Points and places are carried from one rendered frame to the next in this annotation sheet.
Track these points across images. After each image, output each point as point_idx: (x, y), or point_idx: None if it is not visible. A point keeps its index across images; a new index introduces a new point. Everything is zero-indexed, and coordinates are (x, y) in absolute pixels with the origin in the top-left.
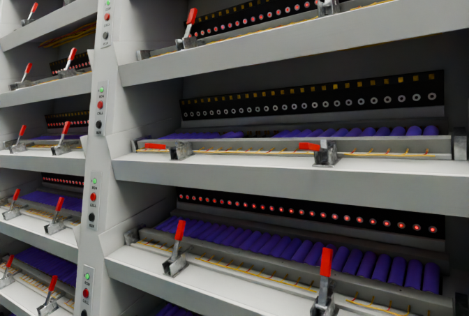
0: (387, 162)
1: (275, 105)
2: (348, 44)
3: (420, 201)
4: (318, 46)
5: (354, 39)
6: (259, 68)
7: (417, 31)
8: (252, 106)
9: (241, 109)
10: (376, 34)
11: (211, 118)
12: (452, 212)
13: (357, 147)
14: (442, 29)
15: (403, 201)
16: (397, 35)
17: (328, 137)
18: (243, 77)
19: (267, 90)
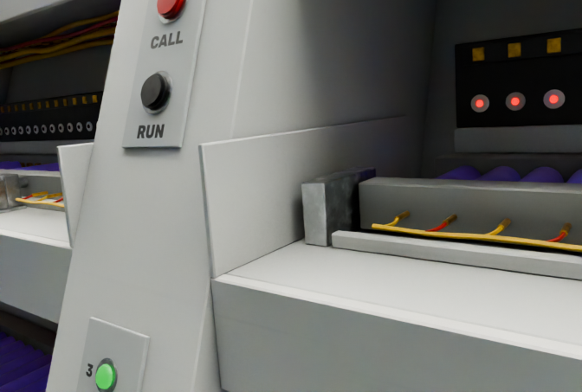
0: (53, 217)
1: (79, 123)
2: (35, 2)
3: (29, 292)
4: (8, 5)
5: None
6: (91, 63)
7: None
8: (55, 122)
9: (42, 127)
10: None
11: (15, 139)
12: (59, 318)
13: (48, 189)
14: None
15: (16, 292)
16: None
17: (38, 170)
18: (73, 76)
19: (70, 96)
